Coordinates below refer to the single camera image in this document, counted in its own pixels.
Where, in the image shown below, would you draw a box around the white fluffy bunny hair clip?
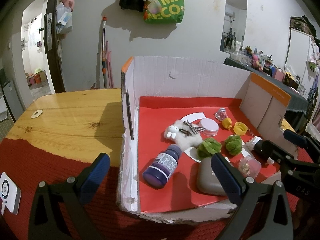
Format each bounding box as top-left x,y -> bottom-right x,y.
164,120 -> 204,151

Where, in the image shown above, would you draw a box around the dark blue ink bottle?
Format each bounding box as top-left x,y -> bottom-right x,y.
143,144 -> 182,189

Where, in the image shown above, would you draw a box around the red knitted table cloth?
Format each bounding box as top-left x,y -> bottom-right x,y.
1,139 -> 319,239

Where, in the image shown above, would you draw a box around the small tag on table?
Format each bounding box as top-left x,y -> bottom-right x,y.
31,109 -> 43,119

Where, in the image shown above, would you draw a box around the white round tin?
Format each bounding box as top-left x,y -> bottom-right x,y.
199,118 -> 219,137

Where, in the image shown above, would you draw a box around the wall mirror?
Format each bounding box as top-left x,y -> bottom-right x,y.
220,0 -> 247,53

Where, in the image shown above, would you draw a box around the black door frame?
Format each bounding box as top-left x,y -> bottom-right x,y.
44,0 -> 65,93

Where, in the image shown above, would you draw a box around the dark cloth side table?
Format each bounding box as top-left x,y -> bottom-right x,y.
223,57 -> 308,114

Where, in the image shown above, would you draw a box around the green tote bag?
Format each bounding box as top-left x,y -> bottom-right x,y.
143,0 -> 185,24

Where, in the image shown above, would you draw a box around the white square charger device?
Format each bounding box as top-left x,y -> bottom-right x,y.
0,172 -> 21,215

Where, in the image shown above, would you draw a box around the yellow pink doll figure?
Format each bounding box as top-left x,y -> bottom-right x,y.
215,108 -> 232,130

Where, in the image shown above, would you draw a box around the mop handle pole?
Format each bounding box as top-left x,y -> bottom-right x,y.
101,16 -> 114,88

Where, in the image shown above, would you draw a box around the clear plastic small box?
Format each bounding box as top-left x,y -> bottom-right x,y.
238,155 -> 261,178

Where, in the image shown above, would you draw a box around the yellow bottle cap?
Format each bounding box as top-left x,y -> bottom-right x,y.
233,121 -> 248,136

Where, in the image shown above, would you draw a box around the green scrunchie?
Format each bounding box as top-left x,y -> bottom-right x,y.
197,138 -> 222,159
225,135 -> 242,156

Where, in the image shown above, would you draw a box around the white black socks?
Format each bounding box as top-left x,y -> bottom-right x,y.
245,136 -> 274,165

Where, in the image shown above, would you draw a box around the white wardrobe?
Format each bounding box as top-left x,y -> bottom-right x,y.
285,16 -> 319,98

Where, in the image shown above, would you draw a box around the grey eye shadow case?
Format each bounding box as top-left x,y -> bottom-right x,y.
196,157 -> 226,196

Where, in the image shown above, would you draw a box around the orange cardboard box tray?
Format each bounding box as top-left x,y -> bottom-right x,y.
117,56 -> 298,224

